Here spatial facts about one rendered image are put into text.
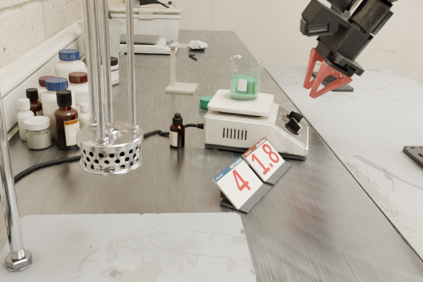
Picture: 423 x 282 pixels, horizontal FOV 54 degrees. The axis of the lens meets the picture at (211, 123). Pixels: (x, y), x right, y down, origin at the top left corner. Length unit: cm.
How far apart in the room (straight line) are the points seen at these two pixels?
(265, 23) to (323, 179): 164
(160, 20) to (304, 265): 145
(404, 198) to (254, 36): 169
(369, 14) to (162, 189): 46
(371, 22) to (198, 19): 155
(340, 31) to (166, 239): 47
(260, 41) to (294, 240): 181
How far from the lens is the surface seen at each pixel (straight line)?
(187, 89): 115
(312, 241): 59
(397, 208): 71
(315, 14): 74
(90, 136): 43
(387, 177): 80
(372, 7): 78
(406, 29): 259
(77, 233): 57
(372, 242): 62
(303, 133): 83
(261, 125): 77
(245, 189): 65
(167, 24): 185
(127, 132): 44
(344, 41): 77
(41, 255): 55
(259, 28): 230
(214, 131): 79
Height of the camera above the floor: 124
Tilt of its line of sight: 21 degrees down
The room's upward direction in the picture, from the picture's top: 2 degrees clockwise
